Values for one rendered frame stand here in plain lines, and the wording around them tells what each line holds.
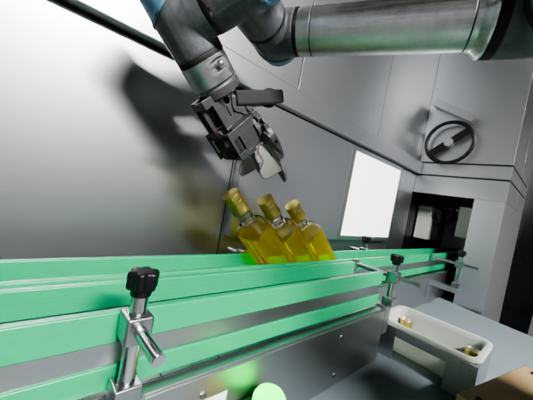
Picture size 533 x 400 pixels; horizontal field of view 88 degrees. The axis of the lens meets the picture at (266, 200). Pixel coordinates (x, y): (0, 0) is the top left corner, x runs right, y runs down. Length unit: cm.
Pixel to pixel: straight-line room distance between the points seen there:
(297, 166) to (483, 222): 100
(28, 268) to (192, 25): 38
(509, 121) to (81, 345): 162
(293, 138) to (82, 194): 51
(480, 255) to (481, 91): 75
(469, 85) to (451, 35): 123
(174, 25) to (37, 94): 24
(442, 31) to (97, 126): 55
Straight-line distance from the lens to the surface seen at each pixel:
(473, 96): 170
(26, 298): 38
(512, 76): 171
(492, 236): 156
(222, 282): 46
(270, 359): 46
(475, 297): 159
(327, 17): 51
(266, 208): 55
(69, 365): 34
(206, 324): 38
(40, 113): 56
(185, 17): 45
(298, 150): 80
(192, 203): 64
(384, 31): 49
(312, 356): 55
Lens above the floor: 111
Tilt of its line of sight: 2 degrees down
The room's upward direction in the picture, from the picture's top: 10 degrees clockwise
